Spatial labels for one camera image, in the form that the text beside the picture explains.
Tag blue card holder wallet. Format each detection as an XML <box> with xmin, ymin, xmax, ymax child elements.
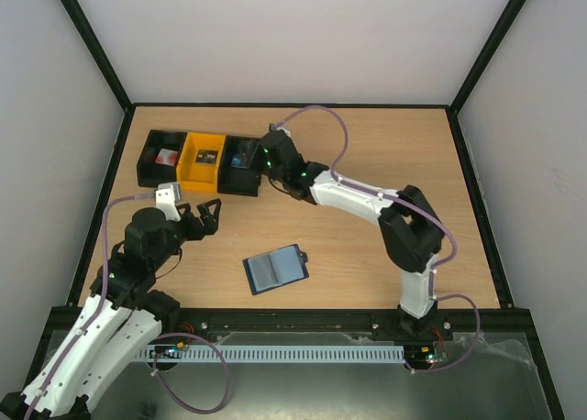
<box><xmin>242</xmin><ymin>244</ymin><xmax>309</xmax><ymax>295</ymax></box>

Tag blue white credit card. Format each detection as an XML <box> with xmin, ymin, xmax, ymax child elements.
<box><xmin>231</xmin><ymin>153</ymin><xmax>251</xmax><ymax>168</ymax></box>

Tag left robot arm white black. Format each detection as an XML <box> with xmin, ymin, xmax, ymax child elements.
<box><xmin>1</xmin><ymin>195</ymin><xmax>221</xmax><ymax>419</ymax></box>

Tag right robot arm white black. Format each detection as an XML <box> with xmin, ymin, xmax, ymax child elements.
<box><xmin>251</xmin><ymin>127</ymin><xmax>449</xmax><ymax>339</ymax></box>

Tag blue card in bin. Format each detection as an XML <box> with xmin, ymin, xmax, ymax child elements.
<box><xmin>231</xmin><ymin>154</ymin><xmax>249</xmax><ymax>169</ymax></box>

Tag black card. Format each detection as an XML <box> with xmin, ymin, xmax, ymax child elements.
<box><xmin>194</xmin><ymin>149</ymin><xmax>218</xmax><ymax>165</ymax></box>

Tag white red card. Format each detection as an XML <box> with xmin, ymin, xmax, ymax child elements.
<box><xmin>155</xmin><ymin>149</ymin><xmax>178</xmax><ymax>167</ymax></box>

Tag yellow middle bin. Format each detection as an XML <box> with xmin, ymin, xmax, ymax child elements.
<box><xmin>177</xmin><ymin>132</ymin><xmax>226</xmax><ymax>193</ymax></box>

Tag right black bin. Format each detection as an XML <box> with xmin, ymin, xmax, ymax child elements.
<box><xmin>217</xmin><ymin>136</ymin><xmax>265</xmax><ymax>197</ymax></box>

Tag black bin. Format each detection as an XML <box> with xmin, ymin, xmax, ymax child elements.
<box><xmin>136</xmin><ymin>129</ymin><xmax>187</xmax><ymax>188</ymax></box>
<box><xmin>217</xmin><ymin>136</ymin><xmax>265</xmax><ymax>197</ymax></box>

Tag left black bin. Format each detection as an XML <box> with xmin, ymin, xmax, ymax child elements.
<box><xmin>136</xmin><ymin>129</ymin><xmax>187</xmax><ymax>188</ymax></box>

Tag grey metal sheet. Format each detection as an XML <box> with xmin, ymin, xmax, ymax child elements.
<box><xmin>27</xmin><ymin>331</ymin><xmax>549</xmax><ymax>420</ymax></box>

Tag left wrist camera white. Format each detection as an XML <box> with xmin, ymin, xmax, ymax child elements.
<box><xmin>155</xmin><ymin>182</ymin><xmax>183</xmax><ymax>222</ymax></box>

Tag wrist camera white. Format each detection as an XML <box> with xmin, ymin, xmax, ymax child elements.
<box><xmin>155</xmin><ymin>182</ymin><xmax>183</xmax><ymax>222</ymax></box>
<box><xmin>268</xmin><ymin>124</ymin><xmax>292</xmax><ymax>137</ymax></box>

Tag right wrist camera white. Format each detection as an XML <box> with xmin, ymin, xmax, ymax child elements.
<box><xmin>268</xmin><ymin>124</ymin><xmax>292</xmax><ymax>137</ymax></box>

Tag light blue slotted cable duct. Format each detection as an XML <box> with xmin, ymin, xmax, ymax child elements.
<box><xmin>131</xmin><ymin>345</ymin><xmax>405</xmax><ymax>364</ymax></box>

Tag black aluminium frame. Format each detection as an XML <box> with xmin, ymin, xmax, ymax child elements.
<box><xmin>26</xmin><ymin>0</ymin><xmax>564</xmax><ymax>419</ymax></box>

